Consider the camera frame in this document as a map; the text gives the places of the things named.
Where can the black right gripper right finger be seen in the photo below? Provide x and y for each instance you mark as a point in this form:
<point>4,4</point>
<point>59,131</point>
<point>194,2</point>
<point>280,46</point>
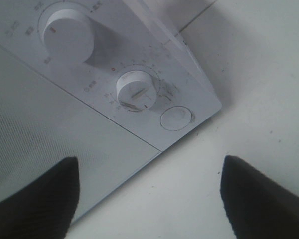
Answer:
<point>256,206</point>

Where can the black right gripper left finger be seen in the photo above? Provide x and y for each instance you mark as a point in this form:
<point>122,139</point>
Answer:
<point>44,209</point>

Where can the white microwave door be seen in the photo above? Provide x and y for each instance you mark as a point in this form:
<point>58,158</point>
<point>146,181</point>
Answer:
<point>40,124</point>

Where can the round door release button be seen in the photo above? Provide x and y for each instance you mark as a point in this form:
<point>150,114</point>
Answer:
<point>175,118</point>

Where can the lower white timer knob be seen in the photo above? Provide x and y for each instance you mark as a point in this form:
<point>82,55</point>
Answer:
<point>136,90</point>

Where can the white microwave oven body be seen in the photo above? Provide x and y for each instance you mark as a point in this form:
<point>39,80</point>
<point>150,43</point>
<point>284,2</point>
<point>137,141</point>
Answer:
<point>129,35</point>

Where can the upper white power knob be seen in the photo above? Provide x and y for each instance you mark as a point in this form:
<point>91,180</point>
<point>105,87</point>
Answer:
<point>68,36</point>

